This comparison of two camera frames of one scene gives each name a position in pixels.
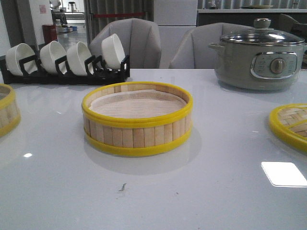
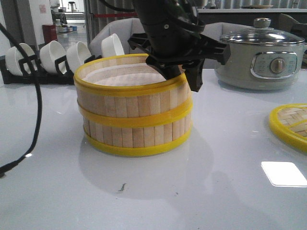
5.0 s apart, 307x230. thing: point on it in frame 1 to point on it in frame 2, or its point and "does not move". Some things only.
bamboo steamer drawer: [137, 118] does not move
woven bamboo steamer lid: [289, 122] does not move
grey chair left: [139, 39] does not move
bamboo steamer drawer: [10, 114] to [126, 90]
